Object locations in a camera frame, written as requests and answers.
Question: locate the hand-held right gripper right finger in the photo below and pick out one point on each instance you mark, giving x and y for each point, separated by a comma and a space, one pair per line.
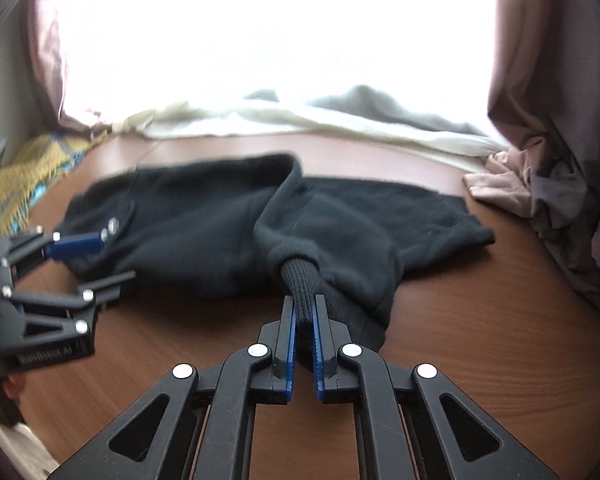
321, 355

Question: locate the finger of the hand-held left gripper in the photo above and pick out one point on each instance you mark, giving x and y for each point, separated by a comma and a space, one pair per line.
100, 292
77, 247

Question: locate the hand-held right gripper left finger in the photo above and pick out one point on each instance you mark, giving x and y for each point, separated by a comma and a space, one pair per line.
289, 355

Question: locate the dark sweatshirt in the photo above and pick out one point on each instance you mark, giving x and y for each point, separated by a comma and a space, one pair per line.
220, 225

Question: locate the yellow patterned cloth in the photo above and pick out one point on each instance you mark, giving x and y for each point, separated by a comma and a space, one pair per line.
35, 175

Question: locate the white blanket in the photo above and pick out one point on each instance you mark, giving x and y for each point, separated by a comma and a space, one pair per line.
300, 120

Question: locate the pink crumpled cloth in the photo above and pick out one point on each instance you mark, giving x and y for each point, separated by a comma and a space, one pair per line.
500, 185

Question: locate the grey cloth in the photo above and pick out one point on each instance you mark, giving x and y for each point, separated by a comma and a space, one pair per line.
390, 110

